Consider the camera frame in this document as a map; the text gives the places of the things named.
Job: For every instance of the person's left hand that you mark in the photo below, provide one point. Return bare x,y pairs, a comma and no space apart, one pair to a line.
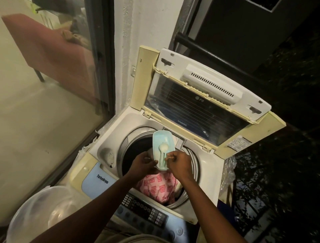
141,166

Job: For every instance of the person's right hand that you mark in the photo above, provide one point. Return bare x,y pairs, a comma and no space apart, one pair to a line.
181,166

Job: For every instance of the person's right thumb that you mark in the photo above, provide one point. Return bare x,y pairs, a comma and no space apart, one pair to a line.
170,164

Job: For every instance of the person's left thumb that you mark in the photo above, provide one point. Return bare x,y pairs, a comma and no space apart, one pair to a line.
152,168

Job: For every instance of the light blue detergent tray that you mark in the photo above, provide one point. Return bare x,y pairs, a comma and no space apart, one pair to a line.
161,139

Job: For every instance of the person's right forearm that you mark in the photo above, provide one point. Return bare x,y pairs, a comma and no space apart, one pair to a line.
207,210

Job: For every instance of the person's left forearm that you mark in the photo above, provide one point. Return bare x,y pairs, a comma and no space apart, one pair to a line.
95,212

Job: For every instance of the white detergent scoop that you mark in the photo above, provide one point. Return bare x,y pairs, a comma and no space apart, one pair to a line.
163,147

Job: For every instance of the pink patterned cloth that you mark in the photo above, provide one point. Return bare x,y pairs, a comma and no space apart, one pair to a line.
157,186

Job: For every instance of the white top-load washing machine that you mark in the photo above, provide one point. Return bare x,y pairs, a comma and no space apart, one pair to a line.
105,140

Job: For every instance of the clear plastic cover sheet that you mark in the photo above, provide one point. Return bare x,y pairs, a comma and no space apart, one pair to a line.
228,175

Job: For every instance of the cream washing machine lid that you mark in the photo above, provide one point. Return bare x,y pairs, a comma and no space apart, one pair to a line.
200,110

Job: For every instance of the black metal railing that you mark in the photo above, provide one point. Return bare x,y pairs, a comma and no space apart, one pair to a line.
212,56

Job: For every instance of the black framed sliding glass door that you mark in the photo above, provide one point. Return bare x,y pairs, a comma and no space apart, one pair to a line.
101,62

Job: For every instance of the clear plastic tub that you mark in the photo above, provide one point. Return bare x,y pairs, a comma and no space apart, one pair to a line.
37,212

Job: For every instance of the red couch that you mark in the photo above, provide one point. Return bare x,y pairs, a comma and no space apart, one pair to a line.
57,57

